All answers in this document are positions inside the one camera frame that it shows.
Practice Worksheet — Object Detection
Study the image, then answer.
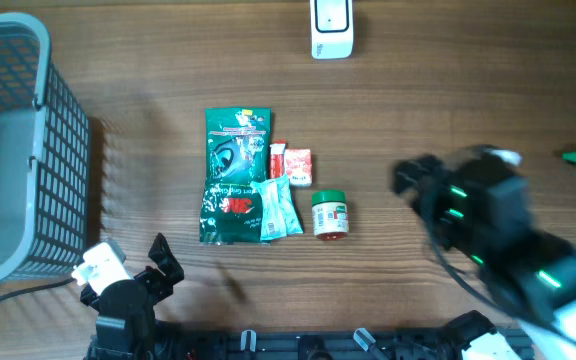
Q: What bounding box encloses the green lid white jar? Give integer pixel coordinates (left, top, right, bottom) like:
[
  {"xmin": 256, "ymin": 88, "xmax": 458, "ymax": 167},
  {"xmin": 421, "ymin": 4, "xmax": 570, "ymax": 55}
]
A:
[{"xmin": 312, "ymin": 190, "xmax": 349, "ymax": 241}]

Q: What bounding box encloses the pale teal packet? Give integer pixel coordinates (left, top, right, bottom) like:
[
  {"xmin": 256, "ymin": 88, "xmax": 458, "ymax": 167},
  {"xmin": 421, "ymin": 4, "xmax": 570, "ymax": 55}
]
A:
[{"xmin": 250, "ymin": 175, "xmax": 303, "ymax": 242}]

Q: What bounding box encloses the green 3M product pouch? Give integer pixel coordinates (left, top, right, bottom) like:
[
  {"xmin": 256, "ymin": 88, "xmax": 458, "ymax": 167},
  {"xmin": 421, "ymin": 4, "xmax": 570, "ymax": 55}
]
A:
[{"xmin": 199, "ymin": 107, "xmax": 272, "ymax": 245}]

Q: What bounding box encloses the small red white packet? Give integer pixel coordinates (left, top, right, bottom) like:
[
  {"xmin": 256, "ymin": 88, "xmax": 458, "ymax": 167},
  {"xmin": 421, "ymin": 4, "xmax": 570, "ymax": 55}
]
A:
[{"xmin": 284, "ymin": 149, "xmax": 313, "ymax": 187}]

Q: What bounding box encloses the red stick packet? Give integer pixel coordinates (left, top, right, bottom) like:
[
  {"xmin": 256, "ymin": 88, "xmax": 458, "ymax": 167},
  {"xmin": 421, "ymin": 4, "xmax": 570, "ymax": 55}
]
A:
[{"xmin": 269, "ymin": 140, "xmax": 287, "ymax": 179}]

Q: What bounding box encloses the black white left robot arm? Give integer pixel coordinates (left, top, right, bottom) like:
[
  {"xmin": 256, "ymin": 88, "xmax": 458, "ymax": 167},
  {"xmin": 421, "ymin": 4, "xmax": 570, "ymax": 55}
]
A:
[{"xmin": 71, "ymin": 233, "xmax": 187, "ymax": 359}]

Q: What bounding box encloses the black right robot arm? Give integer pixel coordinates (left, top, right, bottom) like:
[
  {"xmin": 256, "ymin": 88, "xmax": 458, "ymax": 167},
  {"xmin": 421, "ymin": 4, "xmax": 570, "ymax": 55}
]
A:
[{"xmin": 392, "ymin": 145, "xmax": 576, "ymax": 359}]

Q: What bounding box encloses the white barcode scanner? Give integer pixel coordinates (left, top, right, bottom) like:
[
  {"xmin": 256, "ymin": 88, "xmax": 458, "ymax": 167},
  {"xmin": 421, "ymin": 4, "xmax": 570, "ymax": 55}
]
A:
[{"xmin": 310, "ymin": 0, "xmax": 354, "ymax": 60}]

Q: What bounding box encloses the grey plastic mesh basket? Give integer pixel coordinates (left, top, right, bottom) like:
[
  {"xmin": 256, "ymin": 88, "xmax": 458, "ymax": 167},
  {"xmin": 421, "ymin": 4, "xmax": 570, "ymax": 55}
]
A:
[{"xmin": 0, "ymin": 13, "xmax": 92, "ymax": 282}]

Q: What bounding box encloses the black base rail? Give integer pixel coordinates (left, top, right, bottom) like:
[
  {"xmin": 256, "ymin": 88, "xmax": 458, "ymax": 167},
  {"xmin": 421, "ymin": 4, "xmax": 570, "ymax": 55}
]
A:
[{"xmin": 89, "ymin": 327, "xmax": 535, "ymax": 360}]

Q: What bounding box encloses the black left camera cable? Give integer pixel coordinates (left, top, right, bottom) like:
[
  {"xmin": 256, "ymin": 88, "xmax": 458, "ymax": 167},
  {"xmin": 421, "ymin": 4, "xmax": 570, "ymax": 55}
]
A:
[{"xmin": 0, "ymin": 277, "xmax": 77, "ymax": 326}]

